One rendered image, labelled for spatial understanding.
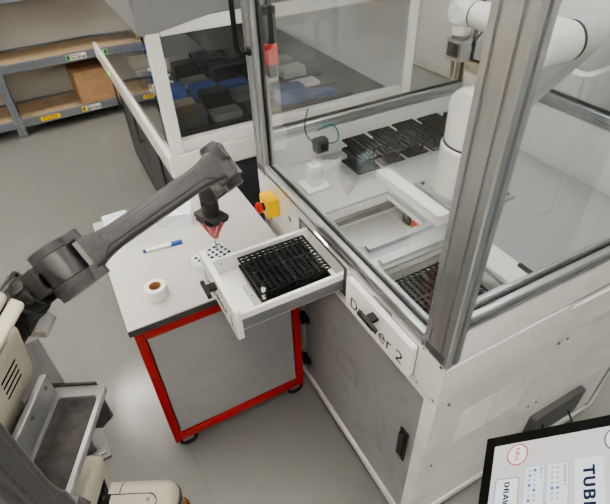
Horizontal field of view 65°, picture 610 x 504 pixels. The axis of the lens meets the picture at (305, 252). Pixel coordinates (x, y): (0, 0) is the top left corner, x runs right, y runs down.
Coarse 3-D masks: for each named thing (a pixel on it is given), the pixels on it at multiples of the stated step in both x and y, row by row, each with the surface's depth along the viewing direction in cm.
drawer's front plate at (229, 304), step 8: (200, 256) 141; (208, 264) 137; (208, 272) 138; (216, 272) 134; (216, 280) 131; (224, 288) 129; (216, 296) 139; (224, 296) 127; (224, 304) 131; (232, 304) 124; (224, 312) 135; (232, 312) 124; (240, 312) 123; (232, 320) 128; (240, 320) 124; (232, 328) 132; (240, 328) 126; (240, 336) 128
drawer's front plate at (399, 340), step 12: (348, 288) 132; (360, 288) 127; (348, 300) 135; (360, 300) 128; (372, 300) 124; (384, 312) 120; (384, 324) 120; (396, 324) 117; (384, 336) 122; (396, 336) 116; (408, 336) 114; (384, 348) 124; (396, 348) 118; (408, 348) 113; (396, 360) 120; (408, 360) 115; (408, 372) 117
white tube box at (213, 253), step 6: (210, 246) 164; (222, 246) 164; (210, 252) 161; (216, 252) 161; (222, 252) 161; (228, 252) 163; (192, 258) 159; (198, 258) 159; (210, 258) 159; (192, 264) 160; (198, 264) 157; (198, 270) 159
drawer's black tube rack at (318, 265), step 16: (288, 240) 149; (304, 240) 148; (256, 256) 143; (272, 256) 143; (288, 256) 143; (304, 256) 143; (320, 256) 142; (256, 272) 138; (272, 272) 138; (288, 272) 137; (304, 272) 138; (320, 272) 138; (256, 288) 137; (272, 288) 132; (288, 288) 136
